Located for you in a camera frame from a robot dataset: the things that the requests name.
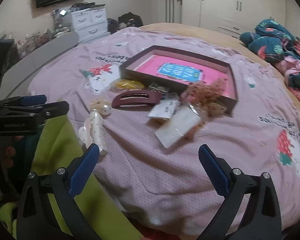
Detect cream hair claw clip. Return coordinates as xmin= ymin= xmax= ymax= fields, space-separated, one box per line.
xmin=78 ymin=111 xmax=108 ymax=156

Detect pearl bow hair clip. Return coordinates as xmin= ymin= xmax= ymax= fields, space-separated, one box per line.
xmin=90 ymin=100 xmax=112 ymax=117

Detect yellow bangles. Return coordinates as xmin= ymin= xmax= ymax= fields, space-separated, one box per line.
xmin=113 ymin=79 xmax=145 ymax=90

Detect maroon oval hair clip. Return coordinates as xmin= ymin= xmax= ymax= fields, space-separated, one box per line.
xmin=111 ymin=90 xmax=162 ymax=109

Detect clear box of hairpins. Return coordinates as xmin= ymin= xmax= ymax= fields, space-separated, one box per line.
xmin=147 ymin=82 xmax=170 ymax=94

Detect clear plastic jewelry packet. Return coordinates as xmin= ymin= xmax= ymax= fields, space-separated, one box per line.
xmin=154 ymin=106 xmax=201 ymax=149

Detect white earring card packet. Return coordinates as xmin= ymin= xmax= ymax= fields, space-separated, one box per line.
xmin=148 ymin=98 xmax=180 ymax=120

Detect sheer floral bow hair tie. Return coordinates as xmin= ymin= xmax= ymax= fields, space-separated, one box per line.
xmin=181 ymin=77 xmax=228 ymax=118

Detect green garment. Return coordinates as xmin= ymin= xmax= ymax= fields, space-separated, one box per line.
xmin=0 ymin=115 xmax=142 ymax=239

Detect grey bed footboard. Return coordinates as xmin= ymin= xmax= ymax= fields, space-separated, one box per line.
xmin=0 ymin=31 xmax=79 ymax=100

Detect white drawer cabinet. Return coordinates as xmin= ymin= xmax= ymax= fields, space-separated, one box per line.
xmin=68 ymin=6 xmax=110 ymax=44

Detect pink printed blanket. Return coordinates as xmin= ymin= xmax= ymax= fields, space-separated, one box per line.
xmin=28 ymin=27 xmax=300 ymax=235

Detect black bag on floor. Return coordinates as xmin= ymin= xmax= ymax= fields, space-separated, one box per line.
xmin=107 ymin=12 xmax=143 ymax=34

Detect dark shallow cardboard box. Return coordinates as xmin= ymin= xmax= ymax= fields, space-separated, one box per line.
xmin=120 ymin=46 xmax=237 ymax=114

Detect pink floral clothing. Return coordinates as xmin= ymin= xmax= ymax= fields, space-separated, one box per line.
xmin=274 ymin=56 xmax=300 ymax=101

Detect pink book in box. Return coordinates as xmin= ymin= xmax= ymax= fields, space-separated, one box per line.
xmin=132 ymin=54 xmax=236 ymax=99

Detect teal floral quilt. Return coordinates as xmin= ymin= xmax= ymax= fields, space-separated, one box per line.
xmin=239 ymin=19 xmax=300 ymax=63

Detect white wardrobe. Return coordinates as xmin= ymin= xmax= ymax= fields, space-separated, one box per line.
xmin=181 ymin=0 xmax=286 ymax=38

